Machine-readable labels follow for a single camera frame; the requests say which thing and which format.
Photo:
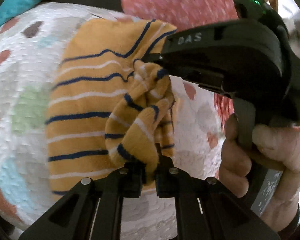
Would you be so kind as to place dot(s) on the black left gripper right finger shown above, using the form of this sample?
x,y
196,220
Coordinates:
x,y
206,209

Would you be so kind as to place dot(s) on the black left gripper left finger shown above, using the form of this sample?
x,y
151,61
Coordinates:
x,y
92,209

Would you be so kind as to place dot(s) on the yellow striped small shirt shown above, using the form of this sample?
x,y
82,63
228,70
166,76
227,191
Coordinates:
x,y
107,106

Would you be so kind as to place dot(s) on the person's right hand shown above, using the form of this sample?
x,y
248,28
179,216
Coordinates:
x,y
278,144

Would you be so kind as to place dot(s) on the red floral bedsheet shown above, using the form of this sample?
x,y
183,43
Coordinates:
x,y
184,14

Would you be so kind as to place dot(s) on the white quilted heart blanket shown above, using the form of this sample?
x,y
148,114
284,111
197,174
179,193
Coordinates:
x,y
32,47

